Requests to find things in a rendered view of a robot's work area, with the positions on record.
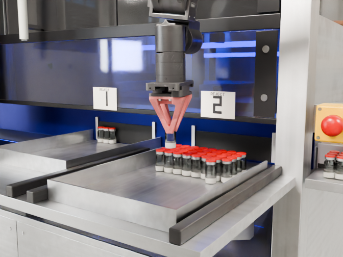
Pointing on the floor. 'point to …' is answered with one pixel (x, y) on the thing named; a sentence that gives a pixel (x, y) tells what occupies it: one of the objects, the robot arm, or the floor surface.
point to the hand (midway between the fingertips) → (171, 128)
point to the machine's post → (295, 123)
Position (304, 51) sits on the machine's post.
